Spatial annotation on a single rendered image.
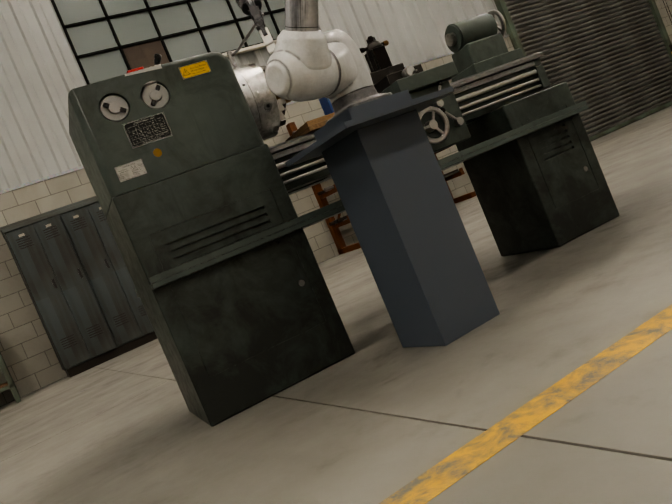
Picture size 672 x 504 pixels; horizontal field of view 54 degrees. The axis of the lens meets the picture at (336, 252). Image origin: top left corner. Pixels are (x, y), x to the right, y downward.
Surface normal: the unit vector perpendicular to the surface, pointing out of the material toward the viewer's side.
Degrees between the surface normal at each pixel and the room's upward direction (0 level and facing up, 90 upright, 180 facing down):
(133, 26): 90
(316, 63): 116
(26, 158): 90
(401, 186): 90
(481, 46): 90
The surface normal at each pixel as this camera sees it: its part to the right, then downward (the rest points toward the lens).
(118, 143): 0.37, -0.11
